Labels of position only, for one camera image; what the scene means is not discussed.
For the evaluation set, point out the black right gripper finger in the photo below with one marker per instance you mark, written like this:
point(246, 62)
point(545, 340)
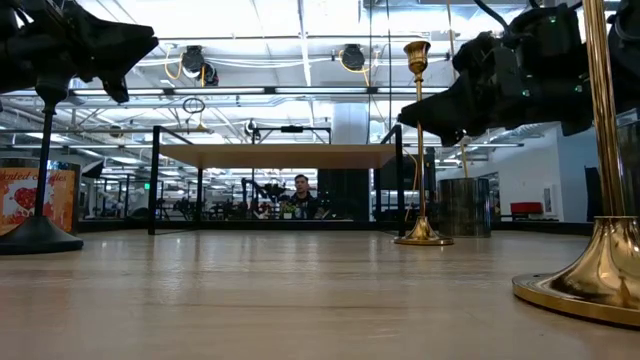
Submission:
point(480, 55)
point(460, 112)

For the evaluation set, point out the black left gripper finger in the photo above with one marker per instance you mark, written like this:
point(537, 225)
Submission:
point(112, 87)
point(120, 50)

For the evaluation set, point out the orange scented candle box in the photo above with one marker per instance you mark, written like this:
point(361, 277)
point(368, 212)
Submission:
point(60, 200)

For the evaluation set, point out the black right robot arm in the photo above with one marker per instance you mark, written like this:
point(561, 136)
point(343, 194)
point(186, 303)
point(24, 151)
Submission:
point(626, 50)

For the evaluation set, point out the glass candle jar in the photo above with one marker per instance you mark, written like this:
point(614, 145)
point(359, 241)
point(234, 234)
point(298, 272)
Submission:
point(465, 207)

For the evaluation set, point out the gold brass candlestick holder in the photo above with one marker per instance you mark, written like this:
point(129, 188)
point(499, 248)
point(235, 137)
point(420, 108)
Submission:
point(605, 270)
point(422, 232)

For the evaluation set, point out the black candlestick holder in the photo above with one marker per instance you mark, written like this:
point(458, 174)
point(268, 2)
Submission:
point(40, 235)

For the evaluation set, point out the person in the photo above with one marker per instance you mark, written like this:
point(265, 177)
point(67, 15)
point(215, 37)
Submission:
point(302, 197)

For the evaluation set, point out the wooden riser shelf black legs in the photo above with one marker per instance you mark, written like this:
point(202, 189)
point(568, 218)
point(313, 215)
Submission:
point(280, 156)

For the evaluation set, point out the black overhead frame bar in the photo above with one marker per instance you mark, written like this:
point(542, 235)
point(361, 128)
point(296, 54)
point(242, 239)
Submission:
point(270, 90)

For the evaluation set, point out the black table frame rail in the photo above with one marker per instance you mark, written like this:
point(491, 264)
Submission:
point(280, 226)

